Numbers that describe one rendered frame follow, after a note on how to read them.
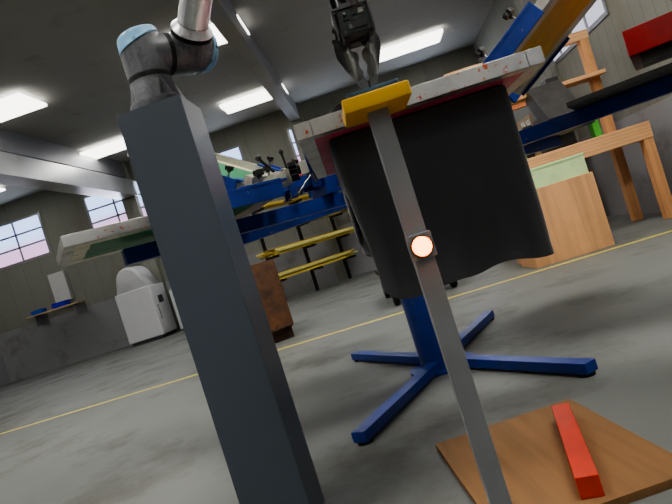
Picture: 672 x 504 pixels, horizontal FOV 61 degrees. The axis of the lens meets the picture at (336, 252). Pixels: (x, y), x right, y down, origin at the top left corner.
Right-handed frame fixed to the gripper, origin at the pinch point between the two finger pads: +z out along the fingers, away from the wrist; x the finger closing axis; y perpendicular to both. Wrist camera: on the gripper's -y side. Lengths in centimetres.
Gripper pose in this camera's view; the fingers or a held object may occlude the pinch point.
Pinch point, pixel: (369, 86)
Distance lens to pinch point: 116.5
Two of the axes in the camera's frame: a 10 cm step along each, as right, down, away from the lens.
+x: 9.5, -3.0, -0.3
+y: -0.3, 0.2, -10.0
